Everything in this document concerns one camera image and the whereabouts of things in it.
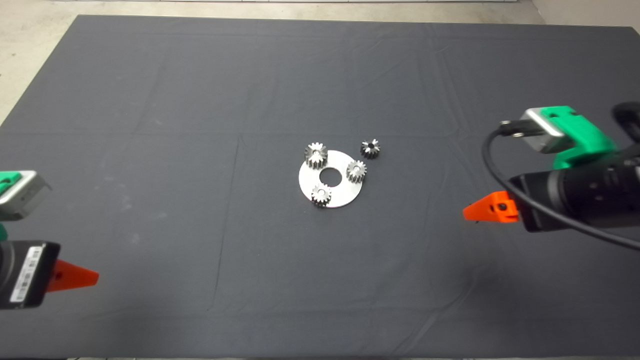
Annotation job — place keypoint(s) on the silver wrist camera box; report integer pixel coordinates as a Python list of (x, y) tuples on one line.
[(542, 132), (25, 200)]

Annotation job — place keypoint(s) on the larger steel gear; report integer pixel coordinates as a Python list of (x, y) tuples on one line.
[(316, 156)]

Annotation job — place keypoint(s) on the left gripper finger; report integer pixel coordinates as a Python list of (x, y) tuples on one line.
[(70, 276)]

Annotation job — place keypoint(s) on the green left camera mount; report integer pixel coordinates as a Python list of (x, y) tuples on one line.
[(7, 181)]

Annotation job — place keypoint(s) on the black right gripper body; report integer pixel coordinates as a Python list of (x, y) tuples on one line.
[(542, 200)]

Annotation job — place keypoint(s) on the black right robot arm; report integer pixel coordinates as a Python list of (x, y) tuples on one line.
[(610, 192)]

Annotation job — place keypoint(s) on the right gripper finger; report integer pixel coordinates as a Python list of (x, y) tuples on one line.
[(492, 207)]

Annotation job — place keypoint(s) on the dark grey table cloth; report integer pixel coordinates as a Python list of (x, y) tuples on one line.
[(200, 100)]

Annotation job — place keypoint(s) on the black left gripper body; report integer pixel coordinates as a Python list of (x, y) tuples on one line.
[(27, 275)]

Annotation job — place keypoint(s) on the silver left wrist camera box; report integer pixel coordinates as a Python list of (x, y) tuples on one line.
[(25, 200)]

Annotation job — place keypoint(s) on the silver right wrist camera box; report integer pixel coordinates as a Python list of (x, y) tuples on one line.
[(542, 132)]

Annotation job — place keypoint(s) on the round metal plate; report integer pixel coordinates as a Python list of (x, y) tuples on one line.
[(345, 196)]

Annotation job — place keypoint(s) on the small dark steel gear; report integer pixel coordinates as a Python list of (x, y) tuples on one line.
[(375, 151)]

